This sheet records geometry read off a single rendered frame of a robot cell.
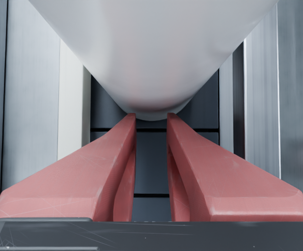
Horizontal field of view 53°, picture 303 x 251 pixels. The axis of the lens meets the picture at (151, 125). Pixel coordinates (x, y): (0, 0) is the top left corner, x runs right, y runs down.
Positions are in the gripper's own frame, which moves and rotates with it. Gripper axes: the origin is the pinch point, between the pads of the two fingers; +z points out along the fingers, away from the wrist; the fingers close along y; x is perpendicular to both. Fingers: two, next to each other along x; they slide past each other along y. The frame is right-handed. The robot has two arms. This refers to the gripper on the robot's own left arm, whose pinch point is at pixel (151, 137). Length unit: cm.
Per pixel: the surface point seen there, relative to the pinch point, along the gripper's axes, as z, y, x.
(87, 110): 3.3, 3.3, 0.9
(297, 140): 8.2, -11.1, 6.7
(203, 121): 4.9, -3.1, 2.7
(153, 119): 3.7, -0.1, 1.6
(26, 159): 7.2, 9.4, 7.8
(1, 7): 13.6, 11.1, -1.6
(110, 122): 4.9, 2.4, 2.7
